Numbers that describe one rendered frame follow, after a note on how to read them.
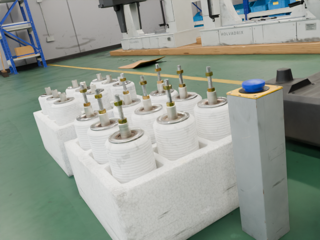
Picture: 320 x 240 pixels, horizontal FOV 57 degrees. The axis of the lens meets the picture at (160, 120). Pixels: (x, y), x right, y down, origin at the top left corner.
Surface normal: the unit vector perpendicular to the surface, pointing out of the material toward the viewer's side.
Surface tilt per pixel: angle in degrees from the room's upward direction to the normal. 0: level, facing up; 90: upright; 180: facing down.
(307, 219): 0
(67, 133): 90
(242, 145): 90
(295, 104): 84
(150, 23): 90
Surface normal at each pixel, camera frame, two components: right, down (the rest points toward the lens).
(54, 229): -0.18, -0.93
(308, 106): -0.82, 0.32
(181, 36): 0.54, 0.18
